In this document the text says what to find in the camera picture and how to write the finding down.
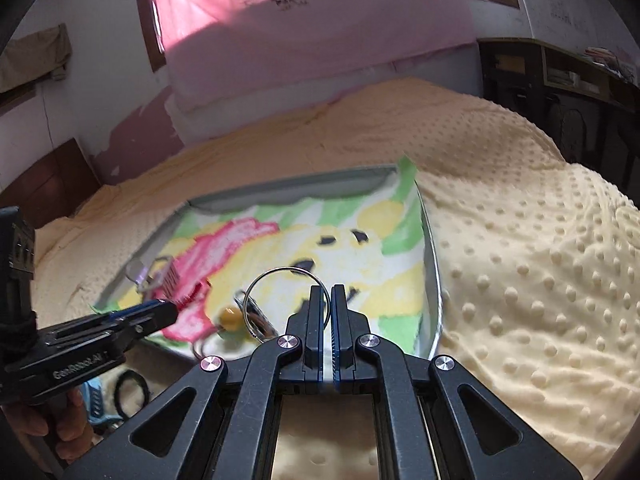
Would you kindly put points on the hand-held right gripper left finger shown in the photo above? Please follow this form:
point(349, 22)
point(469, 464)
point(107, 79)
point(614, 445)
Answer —
point(317, 310)

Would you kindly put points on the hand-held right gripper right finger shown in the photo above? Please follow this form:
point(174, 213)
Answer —
point(340, 320)

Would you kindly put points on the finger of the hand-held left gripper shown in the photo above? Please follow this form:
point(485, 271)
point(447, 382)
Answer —
point(150, 319)
point(132, 307)

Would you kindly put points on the red hair clip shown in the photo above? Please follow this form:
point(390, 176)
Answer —
point(172, 275)

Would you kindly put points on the amber bead charm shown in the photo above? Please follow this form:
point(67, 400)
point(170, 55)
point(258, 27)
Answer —
point(230, 319)

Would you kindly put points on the grey tray box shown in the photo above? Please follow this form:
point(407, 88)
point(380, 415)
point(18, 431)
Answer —
point(300, 187)

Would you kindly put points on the person's left hand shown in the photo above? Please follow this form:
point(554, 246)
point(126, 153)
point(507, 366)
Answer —
point(65, 425)

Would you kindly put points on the printed cartoon towel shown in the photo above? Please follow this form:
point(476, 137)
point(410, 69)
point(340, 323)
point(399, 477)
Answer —
point(350, 240)

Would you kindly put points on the dark wooden headboard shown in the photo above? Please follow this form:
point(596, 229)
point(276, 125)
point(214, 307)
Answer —
point(55, 180)

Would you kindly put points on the yellow dotted blanket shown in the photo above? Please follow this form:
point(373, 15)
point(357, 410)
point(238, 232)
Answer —
point(500, 210)

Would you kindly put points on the beige cloth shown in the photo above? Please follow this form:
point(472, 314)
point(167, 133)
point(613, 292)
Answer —
point(30, 60)

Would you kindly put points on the pink floral cloth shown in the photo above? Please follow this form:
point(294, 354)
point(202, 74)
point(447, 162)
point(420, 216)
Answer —
point(300, 35)

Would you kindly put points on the dark wooden desk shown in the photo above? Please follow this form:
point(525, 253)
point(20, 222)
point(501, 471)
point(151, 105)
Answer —
point(515, 90)

